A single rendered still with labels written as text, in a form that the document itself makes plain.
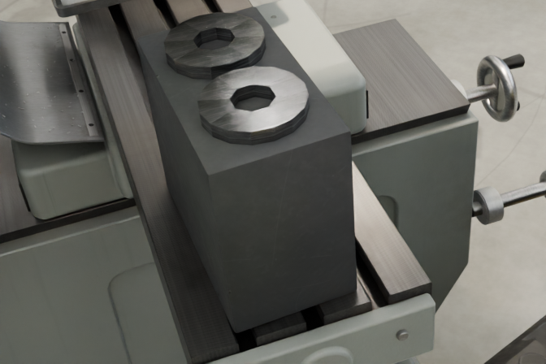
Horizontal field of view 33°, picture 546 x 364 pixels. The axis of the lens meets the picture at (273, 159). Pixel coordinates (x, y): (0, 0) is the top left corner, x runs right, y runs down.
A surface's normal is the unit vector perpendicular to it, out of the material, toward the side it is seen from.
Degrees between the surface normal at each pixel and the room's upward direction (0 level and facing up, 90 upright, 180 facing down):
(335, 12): 0
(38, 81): 16
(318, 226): 90
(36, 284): 90
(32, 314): 90
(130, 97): 0
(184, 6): 0
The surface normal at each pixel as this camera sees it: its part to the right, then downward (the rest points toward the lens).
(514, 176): -0.08, -0.76
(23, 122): 0.36, -0.80
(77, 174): 0.31, 0.58
